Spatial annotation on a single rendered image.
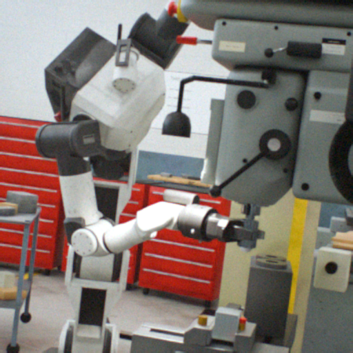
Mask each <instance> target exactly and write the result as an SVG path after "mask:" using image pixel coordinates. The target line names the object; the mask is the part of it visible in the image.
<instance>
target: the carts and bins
mask: <svg viewBox="0 0 353 353"><path fill-rule="evenodd" d="M37 199H39V196H37V195H33V194H29V193H27V192H9V191H7V196H6V202H3V203H0V223H11V224H18V225H25V229H23V241H22V248H21V260H20V267H19V278H18V279H16V278H15V274H14V273H12V272H9V271H1V272H0V308H5V309H13V310H15V312H14V324H13V331H12V342H10V343H9V344H8V345H7V348H6V352H7V353H19V350H20V347H19V344H18V343H17V334H18V327H19V315H20V309H21V307H22V305H23V302H24V300H26V306H24V312H22V313H21V316H20V320H21V322H22V323H29V322H30V321H31V318H32V315H31V313H29V308H30V295H31V289H32V283H33V280H32V276H33V270H34V258H35V251H36V244H37V232H38V230H39V219H40V213H41V207H37ZM33 221H34V229H33V237H32V249H31V255H30V268H29V274H28V280H27V279H23V278H24V277H25V270H26V257H27V251H28V239H29V231H30V225H31V224H32V222H33Z"/></svg>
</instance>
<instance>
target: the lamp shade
mask: <svg viewBox="0 0 353 353"><path fill-rule="evenodd" d="M191 129H192V126H191V123H190V118H189V116H188V115H187V114H186V113H183V112H179V111H175V112H171V113H169V114H167V115H166V116H165V119H164V122H163V125H162V131H161V135H166V136H172V137H183V138H189V139H190V135H191Z"/></svg>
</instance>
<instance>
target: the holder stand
mask: <svg viewBox="0 0 353 353"><path fill-rule="evenodd" d="M292 275H293V273H292V267H291V264H290V261H289V260H287V259H286V258H285V257H283V256H277V255H273V254H257V255H256V256H251V259H250V270H249V275H248V286H247V292H246V298H245V309H244V315H243V316H244V317H245V318H246V319H247V322H248V323H255V324H256V335H261V336H271V337H275V338H280V339H284V338H285V330H286V325H287V318H288V308H289V302H290V292H291V286H292Z"/></svg>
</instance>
